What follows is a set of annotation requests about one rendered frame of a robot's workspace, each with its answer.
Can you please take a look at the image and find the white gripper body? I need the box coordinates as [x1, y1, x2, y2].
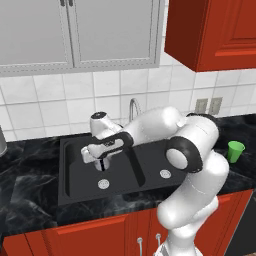
[80, 143, 118, 165]

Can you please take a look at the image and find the black double basin sink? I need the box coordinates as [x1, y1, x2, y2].
[57, 134, 188, 206]

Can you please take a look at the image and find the green cup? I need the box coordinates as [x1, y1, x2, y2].
[226, 140, 246, 164]

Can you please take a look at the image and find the silver curved tap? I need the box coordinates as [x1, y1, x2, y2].
[128, 97, 143, 123]

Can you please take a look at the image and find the red base cupboard door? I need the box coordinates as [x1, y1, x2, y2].
[145, 188, 254, 256]
[24, 213, 136, 256]

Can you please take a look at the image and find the grey metal container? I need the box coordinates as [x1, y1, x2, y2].
[0, 126, 8, 157]

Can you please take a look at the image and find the red base cupboard panel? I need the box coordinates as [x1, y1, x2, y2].
[0, 232, 29, 256]

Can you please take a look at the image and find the black dishwasher front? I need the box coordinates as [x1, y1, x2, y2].
[233, 194, 256, 256]

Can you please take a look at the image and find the silver cupboard door handle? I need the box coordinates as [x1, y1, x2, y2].
[136, 236, 145, 256]
[155, 232, 163, 250]

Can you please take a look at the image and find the grey wall socket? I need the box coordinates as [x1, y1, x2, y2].
[208, 96, 224, 116]
[194, 98, 209, 115]

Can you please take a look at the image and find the grey wall cupboard door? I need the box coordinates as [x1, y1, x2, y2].
[0, 0, 75, 69]
[67, 0, 162, 66]

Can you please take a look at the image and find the red wall cupboard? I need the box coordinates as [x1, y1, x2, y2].
[164, 0, 256, 73]

